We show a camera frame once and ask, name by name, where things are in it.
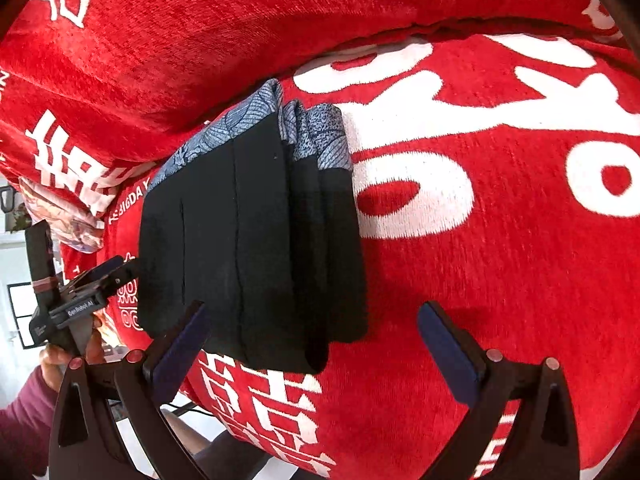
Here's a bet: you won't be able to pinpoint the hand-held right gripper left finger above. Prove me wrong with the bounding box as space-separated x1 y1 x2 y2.
47 301 211 480

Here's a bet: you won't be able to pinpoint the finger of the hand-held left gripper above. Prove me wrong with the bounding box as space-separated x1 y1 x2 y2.
75 255 126 291
97 259 140 297

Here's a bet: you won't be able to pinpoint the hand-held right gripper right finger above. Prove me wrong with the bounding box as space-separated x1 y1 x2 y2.
417 301 583 480

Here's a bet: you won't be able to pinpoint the black pants with patterned cuffs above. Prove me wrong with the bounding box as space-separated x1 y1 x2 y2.
136 77 370 375

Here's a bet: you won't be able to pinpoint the person's left forearm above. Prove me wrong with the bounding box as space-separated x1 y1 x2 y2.
0 367 61 480

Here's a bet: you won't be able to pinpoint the person's left hand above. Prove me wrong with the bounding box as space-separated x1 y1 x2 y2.
39 327 107 392

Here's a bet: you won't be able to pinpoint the pale picture-print pillow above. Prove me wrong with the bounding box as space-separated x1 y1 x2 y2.
17 175 108 256

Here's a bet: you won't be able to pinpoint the red printed sofa seat cover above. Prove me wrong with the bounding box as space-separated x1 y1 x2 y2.
60 30 640 480

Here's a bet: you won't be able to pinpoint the red white printed sofa cushion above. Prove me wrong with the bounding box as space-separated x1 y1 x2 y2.
0 0 626 216

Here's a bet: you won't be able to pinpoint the black window frame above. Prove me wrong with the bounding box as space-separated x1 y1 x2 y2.
6 281 38 348

